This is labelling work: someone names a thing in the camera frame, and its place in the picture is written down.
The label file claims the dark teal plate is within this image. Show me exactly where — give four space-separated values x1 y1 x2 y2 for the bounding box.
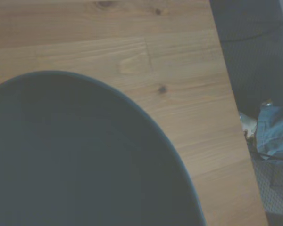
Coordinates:
0 70 208 226

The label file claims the blue crumpled cloth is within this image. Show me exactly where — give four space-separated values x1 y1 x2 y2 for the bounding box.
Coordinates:
255 101 283 162

